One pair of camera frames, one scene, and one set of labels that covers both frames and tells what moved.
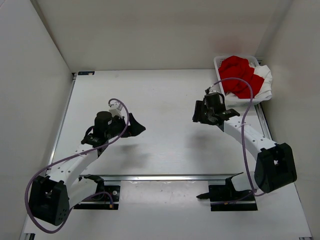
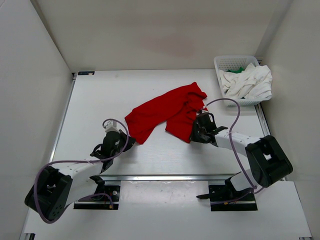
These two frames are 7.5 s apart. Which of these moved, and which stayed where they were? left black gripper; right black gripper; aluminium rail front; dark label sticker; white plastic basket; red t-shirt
Moved: red t-shirt; left black gripper; right black gripper
Stayed: aluminium rail front; white plastic basket; dark label sticker
